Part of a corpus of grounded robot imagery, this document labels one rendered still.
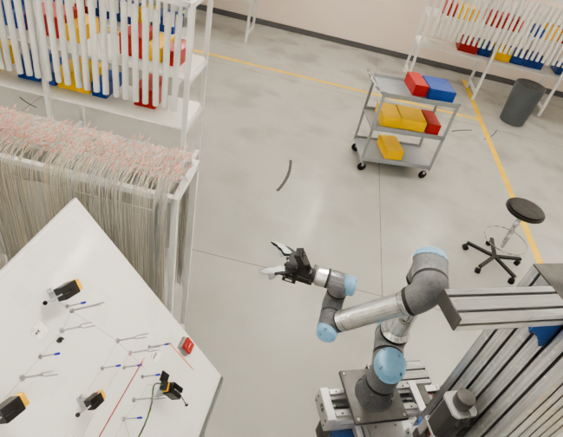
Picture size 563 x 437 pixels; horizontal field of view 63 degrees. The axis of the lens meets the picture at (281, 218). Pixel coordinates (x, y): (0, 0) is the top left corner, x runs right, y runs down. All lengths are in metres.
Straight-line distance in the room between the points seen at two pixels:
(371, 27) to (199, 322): 7.11
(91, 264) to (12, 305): 0.32
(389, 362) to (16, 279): 1.27
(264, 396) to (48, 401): 1.85
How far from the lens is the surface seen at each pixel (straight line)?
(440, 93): 5.26
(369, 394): 1.91
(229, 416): 3.12
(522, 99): 8.05
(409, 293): 1.54
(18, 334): 1.56
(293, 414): 3.19
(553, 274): 1.42
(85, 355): 1.69
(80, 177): 2.29
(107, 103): 4.58
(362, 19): 9.36
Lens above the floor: 2.77
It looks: 39 degrees down
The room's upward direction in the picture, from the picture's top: 14 degrees clockwise
